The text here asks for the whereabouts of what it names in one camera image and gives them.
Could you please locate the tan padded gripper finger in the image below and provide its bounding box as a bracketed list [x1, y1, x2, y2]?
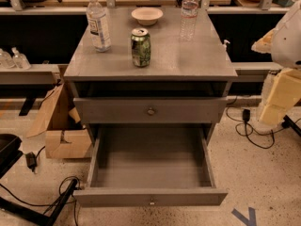
[251, 29, 275, 54]

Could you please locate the grey drawer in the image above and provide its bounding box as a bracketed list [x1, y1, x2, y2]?
[74, 125, 228, 207]
[73, 97, 226, 123]

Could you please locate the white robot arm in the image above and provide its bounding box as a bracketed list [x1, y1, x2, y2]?
[251, 1, 301, 70]

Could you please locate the grey wooden drawer cabinet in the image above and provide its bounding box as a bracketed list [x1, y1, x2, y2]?
[64, 8, 237, 136]

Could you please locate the grey top drawer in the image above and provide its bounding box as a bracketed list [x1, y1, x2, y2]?
[73, 97, 226, 123]

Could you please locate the small pump bottle right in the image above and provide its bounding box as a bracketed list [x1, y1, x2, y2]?
[223, 40, 230, 52]

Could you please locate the black power adapter right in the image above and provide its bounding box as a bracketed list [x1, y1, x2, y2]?
[243, 109, 250, 122]

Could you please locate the black power adapter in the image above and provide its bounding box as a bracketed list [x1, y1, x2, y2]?
[243, 109, 250, 122]
[25, 153, 38, 172]

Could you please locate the black stand leg right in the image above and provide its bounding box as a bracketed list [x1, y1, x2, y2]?
[281, 116, 301, 137]

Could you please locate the clear water bottle right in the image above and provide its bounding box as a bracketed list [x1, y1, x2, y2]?
[180, 0, 199, 41]

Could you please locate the white paper bowl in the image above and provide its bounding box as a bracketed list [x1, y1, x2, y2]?
[131, 8, 163, 26]

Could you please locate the green soda can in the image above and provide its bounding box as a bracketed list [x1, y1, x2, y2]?
[131, 27, 151, 68]

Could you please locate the labelled water bottle left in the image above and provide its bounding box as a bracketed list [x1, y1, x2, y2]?
[87, 0, 111, 52]

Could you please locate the cardboard box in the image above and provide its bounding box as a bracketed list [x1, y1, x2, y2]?
[26, 84, 92, 159]

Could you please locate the sanitizer bottle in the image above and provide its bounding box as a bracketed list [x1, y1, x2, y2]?
[11, 47, 31, 70]
[0, 49, 15, 69]

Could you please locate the sanitizer bottle far left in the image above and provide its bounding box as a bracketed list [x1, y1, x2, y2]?
[0, 49, 15, 69]

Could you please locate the black power adapter left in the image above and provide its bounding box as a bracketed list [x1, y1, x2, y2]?
[25, 153, 38, 172]

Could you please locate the black stand base left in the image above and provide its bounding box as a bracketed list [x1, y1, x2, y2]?
[0, 177, 80, 226]

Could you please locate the black floor cable right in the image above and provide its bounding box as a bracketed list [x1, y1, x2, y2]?
[225, 106, 301, 150]

